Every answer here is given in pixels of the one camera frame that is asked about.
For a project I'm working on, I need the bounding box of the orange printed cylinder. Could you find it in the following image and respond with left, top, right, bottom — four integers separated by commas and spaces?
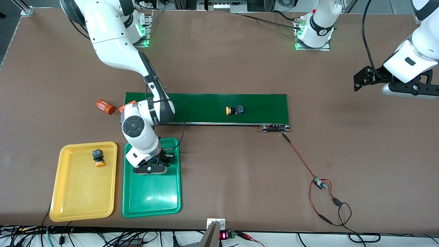
96, 99, 117, 115
118, 100, 137, 114

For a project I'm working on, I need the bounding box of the green plastic tray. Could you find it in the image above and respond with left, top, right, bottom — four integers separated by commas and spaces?
122, 138, 182, 219

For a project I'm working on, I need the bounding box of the green conveyor belt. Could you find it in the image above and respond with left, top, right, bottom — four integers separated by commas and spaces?
123, 92, 291, 133

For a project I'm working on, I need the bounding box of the yellow plastic tray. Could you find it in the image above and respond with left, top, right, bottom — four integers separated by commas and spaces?
49, 141, 118, 222

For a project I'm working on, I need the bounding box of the grey metal bar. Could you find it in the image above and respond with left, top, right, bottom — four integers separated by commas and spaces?
198, 221, 222, 247

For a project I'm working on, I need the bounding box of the red alligator clip lead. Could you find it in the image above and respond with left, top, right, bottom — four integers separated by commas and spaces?
237, 232, 266, 247

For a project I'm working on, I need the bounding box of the metal device with light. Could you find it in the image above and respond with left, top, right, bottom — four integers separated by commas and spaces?
196, 0, 248, 14

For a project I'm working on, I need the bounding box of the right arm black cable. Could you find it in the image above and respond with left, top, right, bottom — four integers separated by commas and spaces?
146, 82, 186, 150

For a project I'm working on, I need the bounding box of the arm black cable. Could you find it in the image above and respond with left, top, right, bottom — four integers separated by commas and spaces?
362, 0, 388, 81
146, 82, 186, 150

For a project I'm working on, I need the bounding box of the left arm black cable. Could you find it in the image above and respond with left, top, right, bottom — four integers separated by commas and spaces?
362, 0, 388, 81

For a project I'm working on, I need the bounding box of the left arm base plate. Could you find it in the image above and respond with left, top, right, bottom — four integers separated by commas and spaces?
294, 17, 332, 51

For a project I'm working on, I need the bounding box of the silver mounting bracket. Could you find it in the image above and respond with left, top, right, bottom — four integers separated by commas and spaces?
206, 218, 226, 231

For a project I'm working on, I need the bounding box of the red black motor cable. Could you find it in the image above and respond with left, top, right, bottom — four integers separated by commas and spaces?
282, 133, 318, 180

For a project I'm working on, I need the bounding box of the black table cable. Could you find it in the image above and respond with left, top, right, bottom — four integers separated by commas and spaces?
237, 10, 304, 31

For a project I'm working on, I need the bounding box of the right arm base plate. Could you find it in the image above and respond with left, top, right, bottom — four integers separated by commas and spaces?
132, 10, 153, 48

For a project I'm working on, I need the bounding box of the red black power cable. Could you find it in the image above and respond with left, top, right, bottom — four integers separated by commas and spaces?
309, 178, 381, 245

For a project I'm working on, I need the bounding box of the thin black cable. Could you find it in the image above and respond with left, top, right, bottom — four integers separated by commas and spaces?
41, 202, 52, 227

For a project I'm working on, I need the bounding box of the aluminium frame extrusion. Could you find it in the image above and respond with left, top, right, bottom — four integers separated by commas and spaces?
15, 0, 34, 16

